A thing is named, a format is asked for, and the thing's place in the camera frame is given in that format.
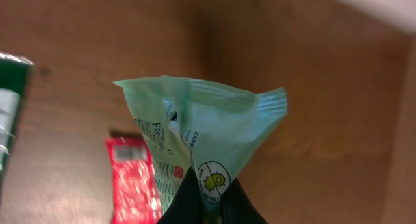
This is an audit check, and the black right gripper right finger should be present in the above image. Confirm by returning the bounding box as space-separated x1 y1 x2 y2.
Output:
221 179 268 224

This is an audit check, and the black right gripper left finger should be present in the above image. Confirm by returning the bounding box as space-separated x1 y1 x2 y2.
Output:
157 168 202 224

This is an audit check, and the red snack bag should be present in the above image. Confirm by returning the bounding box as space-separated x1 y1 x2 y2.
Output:
105 137 162 224

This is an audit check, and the white green wipes pack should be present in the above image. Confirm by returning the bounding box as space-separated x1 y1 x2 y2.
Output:
117 76 287 213

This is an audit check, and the green gloves package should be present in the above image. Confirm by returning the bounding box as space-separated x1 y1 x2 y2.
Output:
1 52 34 180

